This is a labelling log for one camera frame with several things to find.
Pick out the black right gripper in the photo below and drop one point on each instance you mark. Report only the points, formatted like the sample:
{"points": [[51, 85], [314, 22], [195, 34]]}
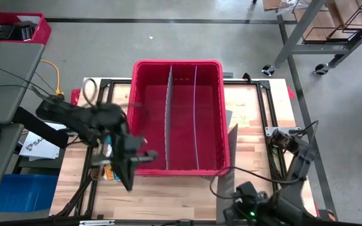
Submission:
{"points": [[250, 207]]}

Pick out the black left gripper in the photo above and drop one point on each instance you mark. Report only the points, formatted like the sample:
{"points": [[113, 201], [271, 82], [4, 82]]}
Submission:
{"points": [[127, 146]]}

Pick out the long grey slotted divider panel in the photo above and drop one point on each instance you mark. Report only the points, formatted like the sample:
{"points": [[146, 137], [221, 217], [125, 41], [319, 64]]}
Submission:
{"points": [[195, 119], [168, 119]]}

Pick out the large red plastic bin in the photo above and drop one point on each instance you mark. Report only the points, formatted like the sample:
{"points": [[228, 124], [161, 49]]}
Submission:
{"points": [[181, 125]]}

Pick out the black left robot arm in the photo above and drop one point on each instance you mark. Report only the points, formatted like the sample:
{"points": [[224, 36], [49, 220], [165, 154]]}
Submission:
{"points": [[83, 117]]}

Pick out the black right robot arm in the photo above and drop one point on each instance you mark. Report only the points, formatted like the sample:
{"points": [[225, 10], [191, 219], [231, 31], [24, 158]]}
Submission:
{"points": [[297, 157]]}

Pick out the yellow toy brick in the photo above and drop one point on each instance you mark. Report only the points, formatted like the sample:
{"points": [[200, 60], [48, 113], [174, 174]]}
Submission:
{"points": [[108, 172]]}

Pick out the clear plastic tray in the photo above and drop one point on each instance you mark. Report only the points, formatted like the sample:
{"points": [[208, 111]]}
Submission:
{"points": [[100, 172]]}

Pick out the white printed tag card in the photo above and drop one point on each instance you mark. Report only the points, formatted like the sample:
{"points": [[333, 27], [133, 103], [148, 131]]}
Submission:
{"points": [[107, 151]]}

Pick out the long blue toy brick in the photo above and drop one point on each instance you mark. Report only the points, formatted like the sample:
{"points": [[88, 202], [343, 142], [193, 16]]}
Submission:
{"points": [[108, 140]]}

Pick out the white printed paper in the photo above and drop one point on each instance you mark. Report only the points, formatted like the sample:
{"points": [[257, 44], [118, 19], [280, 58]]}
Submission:
{"points": [[39, 150]]}

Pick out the red clamp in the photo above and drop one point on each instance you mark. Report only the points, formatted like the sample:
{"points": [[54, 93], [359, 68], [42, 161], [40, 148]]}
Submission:
{"points": [[290, 93], [75, 95]]}

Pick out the black bar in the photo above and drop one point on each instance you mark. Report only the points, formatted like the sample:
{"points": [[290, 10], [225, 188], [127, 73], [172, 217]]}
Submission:
{"points": [[39, 127]]}

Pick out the blue plastic bin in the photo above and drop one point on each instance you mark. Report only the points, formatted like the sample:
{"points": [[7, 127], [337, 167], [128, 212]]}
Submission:
{"points": [[17, 193]]}

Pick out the grey desk top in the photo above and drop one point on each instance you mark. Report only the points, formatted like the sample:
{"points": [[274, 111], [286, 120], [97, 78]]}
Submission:
{"points": [[8, 75]]}

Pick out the small red crate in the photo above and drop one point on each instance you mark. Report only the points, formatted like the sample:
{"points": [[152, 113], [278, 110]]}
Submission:
{"points": [[42, 34]]}

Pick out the black electronic box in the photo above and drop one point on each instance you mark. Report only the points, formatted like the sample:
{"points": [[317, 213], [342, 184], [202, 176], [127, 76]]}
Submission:
{"points": [[25, 31], [4, 32]]}

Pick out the cardboard boxes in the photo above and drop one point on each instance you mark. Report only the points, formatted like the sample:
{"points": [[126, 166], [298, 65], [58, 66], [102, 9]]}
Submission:
{"points": [[316, 22]]}

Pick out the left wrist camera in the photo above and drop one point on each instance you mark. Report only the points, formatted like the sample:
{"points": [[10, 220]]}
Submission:
{"points": [[146, 157]]}

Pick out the black table frame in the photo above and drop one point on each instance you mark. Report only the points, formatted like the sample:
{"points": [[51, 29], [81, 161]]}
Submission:
{"points": [[262, 94]]}

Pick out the grey metal cart frame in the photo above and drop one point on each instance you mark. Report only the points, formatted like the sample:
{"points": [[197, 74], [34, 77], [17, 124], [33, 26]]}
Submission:
{"points": [[297, 28]]}

